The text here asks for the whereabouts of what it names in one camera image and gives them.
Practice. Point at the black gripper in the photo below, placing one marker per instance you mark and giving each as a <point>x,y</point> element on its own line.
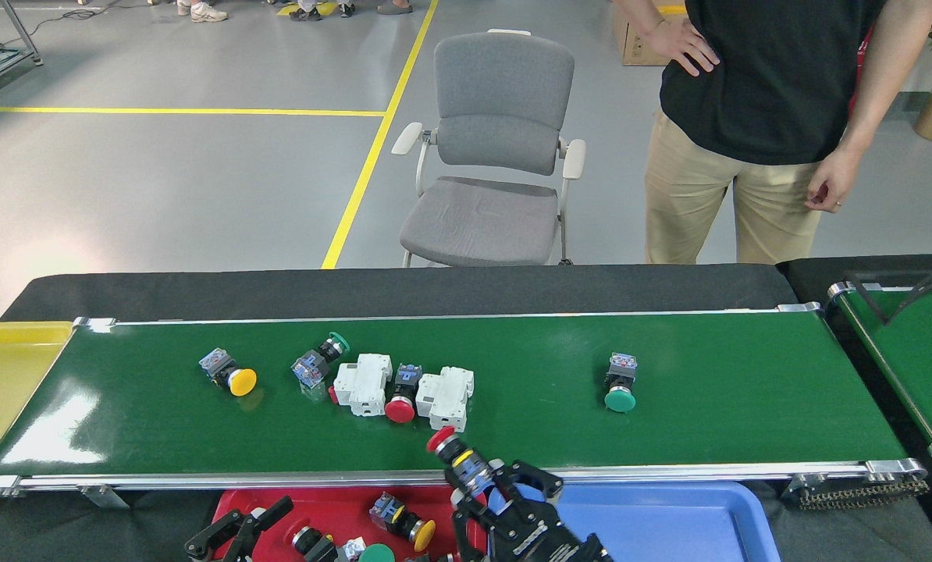
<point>560,550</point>

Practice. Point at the brown cardboard box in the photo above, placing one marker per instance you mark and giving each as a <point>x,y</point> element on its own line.
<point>634,47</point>

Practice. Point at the long green conveyor belt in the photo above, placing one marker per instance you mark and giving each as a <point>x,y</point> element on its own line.
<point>708,390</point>

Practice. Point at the person's left hand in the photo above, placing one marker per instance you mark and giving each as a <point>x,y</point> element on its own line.
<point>833,179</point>

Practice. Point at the short green conveyor belt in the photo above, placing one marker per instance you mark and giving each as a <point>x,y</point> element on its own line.
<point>919,367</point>

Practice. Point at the background person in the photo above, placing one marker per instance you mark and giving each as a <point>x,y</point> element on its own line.
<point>306,13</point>
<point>394,9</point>
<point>208,13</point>

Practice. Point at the person's right hand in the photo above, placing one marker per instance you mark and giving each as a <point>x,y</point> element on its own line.
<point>681,47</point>

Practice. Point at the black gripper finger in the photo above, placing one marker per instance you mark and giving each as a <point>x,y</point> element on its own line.
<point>263,523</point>
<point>216,535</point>

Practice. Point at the grey office chair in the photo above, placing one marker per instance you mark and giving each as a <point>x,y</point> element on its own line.
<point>505,86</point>

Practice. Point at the red plastic tray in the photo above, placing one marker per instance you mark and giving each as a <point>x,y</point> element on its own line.
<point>333,507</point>

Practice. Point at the blue plastic tray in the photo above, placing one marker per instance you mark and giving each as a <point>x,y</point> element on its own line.
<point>669,531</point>

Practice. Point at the white circuit breaker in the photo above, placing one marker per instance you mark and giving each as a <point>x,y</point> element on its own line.
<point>364,382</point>
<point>446,394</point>

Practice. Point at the yellow plastic tray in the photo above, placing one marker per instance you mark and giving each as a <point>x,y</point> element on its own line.
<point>5,382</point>

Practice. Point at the person's right forearm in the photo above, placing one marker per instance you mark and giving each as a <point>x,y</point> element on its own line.
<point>638,12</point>

